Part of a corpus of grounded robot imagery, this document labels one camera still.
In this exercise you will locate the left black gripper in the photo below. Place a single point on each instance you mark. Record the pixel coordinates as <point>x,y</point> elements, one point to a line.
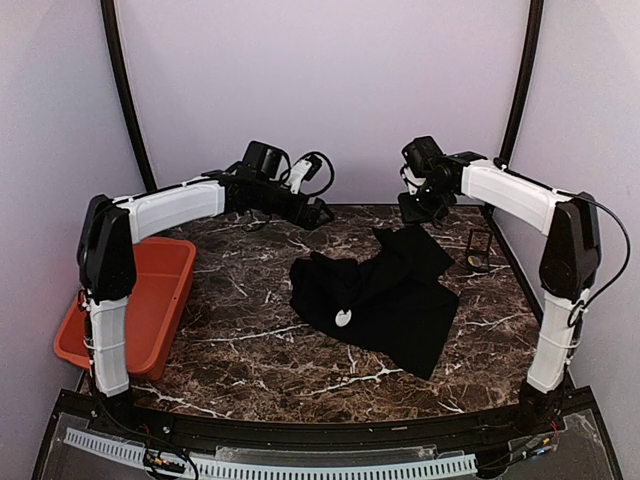
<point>310,222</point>

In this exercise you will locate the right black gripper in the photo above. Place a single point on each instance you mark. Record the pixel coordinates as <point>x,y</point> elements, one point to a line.
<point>410,216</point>

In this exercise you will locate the black t-shirt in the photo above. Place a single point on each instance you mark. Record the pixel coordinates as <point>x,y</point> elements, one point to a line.
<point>400,308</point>

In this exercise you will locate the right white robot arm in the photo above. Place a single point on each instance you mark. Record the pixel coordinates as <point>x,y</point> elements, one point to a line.
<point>568,221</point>

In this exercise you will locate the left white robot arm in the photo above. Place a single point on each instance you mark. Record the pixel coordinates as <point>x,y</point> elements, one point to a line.
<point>264,180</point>

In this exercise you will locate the black display stand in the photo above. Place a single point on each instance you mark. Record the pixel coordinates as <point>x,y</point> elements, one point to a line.
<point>478,251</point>

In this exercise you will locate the orange plastic bin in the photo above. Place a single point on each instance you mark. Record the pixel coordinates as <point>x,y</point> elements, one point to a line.
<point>128,329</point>

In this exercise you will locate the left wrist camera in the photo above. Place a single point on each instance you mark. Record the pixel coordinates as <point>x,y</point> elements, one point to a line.
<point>303,170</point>

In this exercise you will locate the right black frame post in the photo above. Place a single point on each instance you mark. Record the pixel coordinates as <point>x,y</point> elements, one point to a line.
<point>526,67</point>

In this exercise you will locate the black frame post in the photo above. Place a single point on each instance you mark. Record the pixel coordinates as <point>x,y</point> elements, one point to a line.
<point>526,67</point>
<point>123,87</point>

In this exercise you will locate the black front rail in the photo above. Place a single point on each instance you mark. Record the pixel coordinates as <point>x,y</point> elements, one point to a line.
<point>478,431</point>

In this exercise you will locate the left black frame post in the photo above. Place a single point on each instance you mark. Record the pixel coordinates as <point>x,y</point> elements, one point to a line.
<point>123,87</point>

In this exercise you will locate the white slotted cable duct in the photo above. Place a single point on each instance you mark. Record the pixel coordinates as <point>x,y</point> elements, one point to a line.
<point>245,463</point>

